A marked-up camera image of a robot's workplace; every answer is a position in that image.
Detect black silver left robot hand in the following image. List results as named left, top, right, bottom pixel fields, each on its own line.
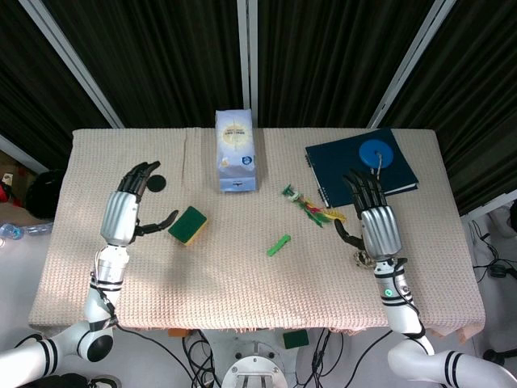
left=99, top=160, right=179, bottom=247

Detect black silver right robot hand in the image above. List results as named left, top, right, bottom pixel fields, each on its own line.
left=333, top=167, right=404, bottom=262

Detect green rubbery strip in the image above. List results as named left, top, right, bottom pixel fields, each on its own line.
left=266, top=234, right=292, bottom=257

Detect green yellow sponge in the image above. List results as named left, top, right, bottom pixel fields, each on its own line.
left=167, top=205, right=208, bottom=247

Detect colourful feather shuttlecock toy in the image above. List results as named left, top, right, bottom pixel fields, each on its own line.
left=281, top=183, right=347, bottom=228

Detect black bag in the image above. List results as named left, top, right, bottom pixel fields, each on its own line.
left=24, top=169, right=64, bottom=221

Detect blue round disc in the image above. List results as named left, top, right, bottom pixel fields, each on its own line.
left=358, top=138, right=394, bottom=169

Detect navy spiral notebook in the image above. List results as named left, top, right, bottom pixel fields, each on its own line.
left=304, top=128, right=419, bottom=209

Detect clear plastic water bottle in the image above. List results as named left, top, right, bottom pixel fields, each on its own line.
left=0, top=221, right=53, bottom=243

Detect blue white paper package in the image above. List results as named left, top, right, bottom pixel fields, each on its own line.
left=214, top=108, right=258, bottom=194

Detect green pad under table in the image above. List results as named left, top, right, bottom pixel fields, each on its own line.
left=282, top=329, right=310, bottom=351

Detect beige woven tablecloth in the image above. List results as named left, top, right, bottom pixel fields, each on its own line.
left=27, top=127, right=485, bottom=336

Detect black curtain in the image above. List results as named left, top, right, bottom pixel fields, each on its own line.
left=0, top=0, right=517, bottom=215

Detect silver robot torso base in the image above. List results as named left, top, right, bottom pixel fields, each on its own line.
left=221, top=341, right=292, bottom=388

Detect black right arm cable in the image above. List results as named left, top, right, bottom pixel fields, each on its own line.
left=387, top=258, right=427, bottom=339

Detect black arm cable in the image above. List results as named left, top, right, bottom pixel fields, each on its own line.
left=387, top=258, right=427, bottom=339
left=90, top=271, right=227, bottom=388

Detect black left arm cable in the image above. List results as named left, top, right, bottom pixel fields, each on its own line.
left=90, top=271, right=227, bottom=388

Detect black floor cables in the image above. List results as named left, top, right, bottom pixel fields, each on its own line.
left=468, top=217, right=517, bottom=280

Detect white frame post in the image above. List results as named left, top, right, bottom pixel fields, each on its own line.
left=27, top=0, right=124, bottom=129
left=366, top=0, right=462, bottom=129
left=236, top=0, right=259, bottom=111

